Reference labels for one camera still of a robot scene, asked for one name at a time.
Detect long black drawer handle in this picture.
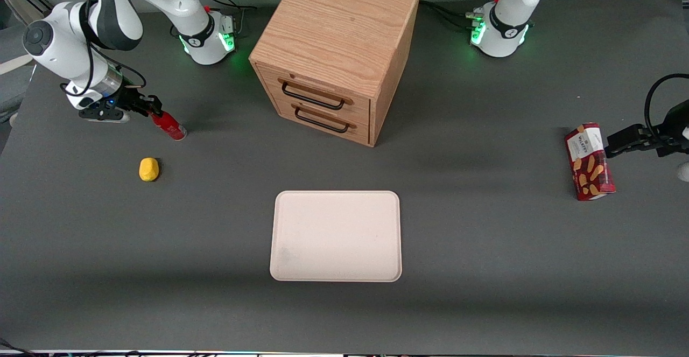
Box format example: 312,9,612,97
278,78,354,111

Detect red wafer biscuit box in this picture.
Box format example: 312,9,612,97
565,123,616,201

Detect yellow lemon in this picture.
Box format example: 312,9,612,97
139,157,160,182

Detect black looped gripper cable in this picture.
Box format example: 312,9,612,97
644,74,689,135

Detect red coke bottle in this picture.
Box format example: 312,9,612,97
151,110,187,141

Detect black right arm base cables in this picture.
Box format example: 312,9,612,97
202,0,258,40

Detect beige rectangular tray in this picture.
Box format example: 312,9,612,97
269,190,403,283

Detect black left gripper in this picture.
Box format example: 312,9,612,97
605,101,689,159

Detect wooden two-drawer cabinet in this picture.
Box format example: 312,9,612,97
249,0,421,148

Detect black cable at table edge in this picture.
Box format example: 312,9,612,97
0,339,33,356

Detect short black drawer handle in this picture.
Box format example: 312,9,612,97
291,104,357,134

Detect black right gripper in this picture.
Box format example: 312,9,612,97
110,85,163,119

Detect black left arm base cables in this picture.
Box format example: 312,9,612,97
419,0,504,32

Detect black arm base cables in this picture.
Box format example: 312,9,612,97
202,0,258,40
419,0,504,32

